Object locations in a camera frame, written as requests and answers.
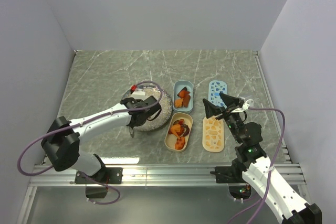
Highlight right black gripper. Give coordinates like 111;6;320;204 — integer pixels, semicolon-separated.
202;92;243;143

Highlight red-brown meat slab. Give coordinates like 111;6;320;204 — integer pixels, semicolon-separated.
183;94;191;108

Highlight orange crab claw piece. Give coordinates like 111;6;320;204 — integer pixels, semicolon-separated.
177;89;190;99

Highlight orange fried cutlet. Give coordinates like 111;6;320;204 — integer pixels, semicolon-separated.
174;98;184;108

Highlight beige lunch box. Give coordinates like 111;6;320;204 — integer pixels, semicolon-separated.
164;112;193;152

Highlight blue lunch box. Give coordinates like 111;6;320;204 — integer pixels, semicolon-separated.
173;80;194;114

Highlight spotted orange food piece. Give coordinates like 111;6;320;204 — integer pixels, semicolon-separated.
174;136;185;151

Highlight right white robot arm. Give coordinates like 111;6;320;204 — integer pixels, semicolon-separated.
203;93;322;223

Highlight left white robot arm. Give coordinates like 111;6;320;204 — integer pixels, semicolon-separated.
41;96;162;183

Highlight blue patterned lid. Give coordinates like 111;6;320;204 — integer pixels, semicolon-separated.
208;80;228;106

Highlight beige patterned lid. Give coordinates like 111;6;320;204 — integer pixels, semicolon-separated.
202;116;225;153

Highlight speckled round plate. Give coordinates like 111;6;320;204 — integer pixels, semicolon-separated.
122;83;173;132

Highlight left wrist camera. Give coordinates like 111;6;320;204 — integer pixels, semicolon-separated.
130;85;146;99

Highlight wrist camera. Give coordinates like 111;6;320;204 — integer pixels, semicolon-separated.
242;98;254;111
130;85;146;99

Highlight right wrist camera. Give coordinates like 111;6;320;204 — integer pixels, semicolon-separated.
242;98;254;111

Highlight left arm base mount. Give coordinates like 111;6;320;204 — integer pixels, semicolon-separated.
75;155;124;200

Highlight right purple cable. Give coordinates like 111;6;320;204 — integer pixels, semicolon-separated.
228;106;286;224

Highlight purple cable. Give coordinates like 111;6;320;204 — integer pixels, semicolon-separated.
228;106;286;224
17;81;163;205

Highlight aluminium frame rail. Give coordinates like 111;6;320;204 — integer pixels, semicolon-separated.
28;163;307;188

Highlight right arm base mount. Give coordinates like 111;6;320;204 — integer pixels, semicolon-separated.
210;158;252;200

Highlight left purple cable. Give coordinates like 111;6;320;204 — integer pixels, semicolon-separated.
17;81;163;205

